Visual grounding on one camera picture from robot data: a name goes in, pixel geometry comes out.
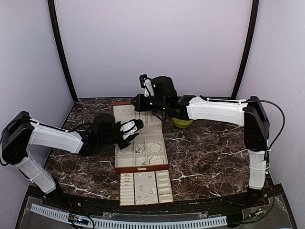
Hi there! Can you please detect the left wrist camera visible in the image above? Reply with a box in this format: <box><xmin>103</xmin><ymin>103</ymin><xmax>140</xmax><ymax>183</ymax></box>
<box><xmin>120</xmin><ymin>119</ymin><xmax>144</xmax><ymax>140</ymax></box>

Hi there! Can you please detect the thin chain necklace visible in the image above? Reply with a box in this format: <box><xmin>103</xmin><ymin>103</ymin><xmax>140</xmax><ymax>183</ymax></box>
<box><xmin>140</xmin><ymin>111</ymin><xmax>153</xmax><ymax>125</ymax></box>

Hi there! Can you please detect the white slotted cable duct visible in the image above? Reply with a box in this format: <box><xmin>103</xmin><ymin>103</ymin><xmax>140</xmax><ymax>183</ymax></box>
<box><xmin>30</xmin><ymin>204</ymin><xmax>227</xmax><ymax>229</ymax></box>

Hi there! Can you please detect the silver bangle with charm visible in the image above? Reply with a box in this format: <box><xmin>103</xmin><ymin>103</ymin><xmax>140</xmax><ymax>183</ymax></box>
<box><xmin>148</xmin><ymin>156</ymin><xmax>165</xmax><ymax>165</ymax></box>

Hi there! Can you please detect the green plastic bowl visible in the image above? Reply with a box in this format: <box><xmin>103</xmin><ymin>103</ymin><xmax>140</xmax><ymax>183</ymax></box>
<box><xmin>173</xmin><ymin>118</ymin><xmax>193</xmax><ymax>129</ymax></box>

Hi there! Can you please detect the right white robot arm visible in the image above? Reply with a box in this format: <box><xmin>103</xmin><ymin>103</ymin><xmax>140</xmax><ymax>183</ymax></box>
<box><xmin>131</xmin><ymin>74</ymin><xmax>274</xmax><ymax>207</ymax></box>

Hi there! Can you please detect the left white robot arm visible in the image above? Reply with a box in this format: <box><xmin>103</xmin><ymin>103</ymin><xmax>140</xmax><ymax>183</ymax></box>
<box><xmin>0</xmin><ymin>111</ymin><xmax>144</xmax><ymax>208</ymax></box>

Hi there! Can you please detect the brown wooden jewelry box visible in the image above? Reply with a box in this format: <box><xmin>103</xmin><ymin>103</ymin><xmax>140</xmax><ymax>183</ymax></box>
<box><xmin>111</xmin><ymin>102</ymin><xmax>169</xmax><ymax>174</ymax></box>

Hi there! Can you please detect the black front rail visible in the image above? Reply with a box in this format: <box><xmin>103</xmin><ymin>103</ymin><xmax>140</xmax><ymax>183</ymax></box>
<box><xmin>47</xmin><ymin>178</ymin><xmax>272</xmax><ymax>219</ymax></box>

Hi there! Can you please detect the beige jewelry tray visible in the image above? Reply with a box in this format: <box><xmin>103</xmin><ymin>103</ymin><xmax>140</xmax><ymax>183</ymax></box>
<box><xmin>120</xmin><ymin>170</ymin><xmax>174</xmax><ymax>206</ymax></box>

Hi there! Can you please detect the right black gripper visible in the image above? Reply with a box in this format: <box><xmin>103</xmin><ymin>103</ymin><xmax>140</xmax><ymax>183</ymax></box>
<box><xmin>132</xmin><ymin>93</ymin><xmax>168</xmax><ymax>113</ymax></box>

